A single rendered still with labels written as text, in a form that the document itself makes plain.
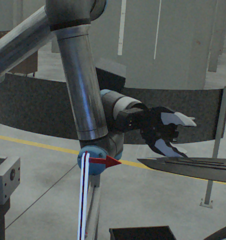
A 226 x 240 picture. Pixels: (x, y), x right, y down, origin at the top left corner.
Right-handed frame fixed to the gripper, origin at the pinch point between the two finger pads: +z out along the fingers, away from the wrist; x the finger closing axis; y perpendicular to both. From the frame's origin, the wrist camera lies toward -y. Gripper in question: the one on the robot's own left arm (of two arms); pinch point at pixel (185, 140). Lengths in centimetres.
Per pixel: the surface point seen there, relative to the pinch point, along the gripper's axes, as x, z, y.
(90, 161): 2.5, 0.5, -23.3
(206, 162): -0.4, 11.6, -6.9
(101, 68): -7.9, -47.8, 8.4
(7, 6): -49, -1009, 301
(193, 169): -0.5, 13.9, -12.7
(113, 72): -7.1, -45.1, 11.5
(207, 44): -26, -268, 312
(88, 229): 32.7, -21.9, -4.9
